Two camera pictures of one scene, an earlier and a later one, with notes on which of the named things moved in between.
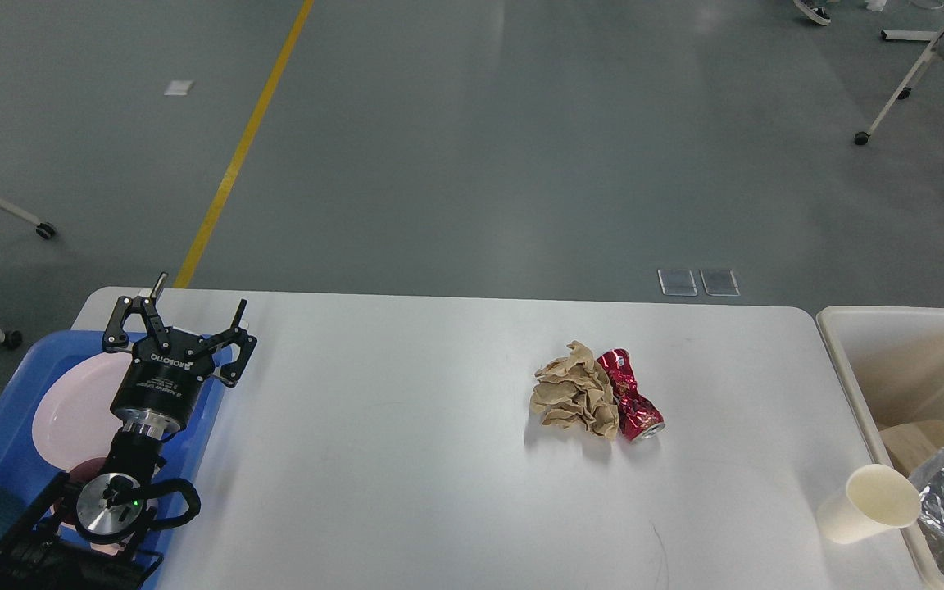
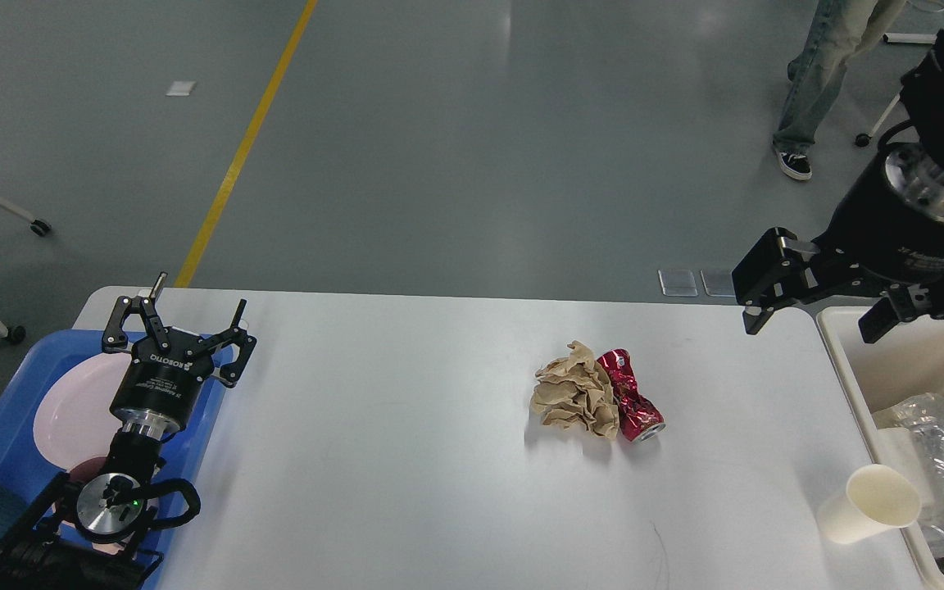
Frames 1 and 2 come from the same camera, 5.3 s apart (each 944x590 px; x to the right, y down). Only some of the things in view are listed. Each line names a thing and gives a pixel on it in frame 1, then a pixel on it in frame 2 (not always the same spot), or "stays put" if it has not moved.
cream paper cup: (877, 499) stays put
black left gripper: (162, 389) stays put
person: (819, 15) → (816, 74)
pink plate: (73, 422) stays put
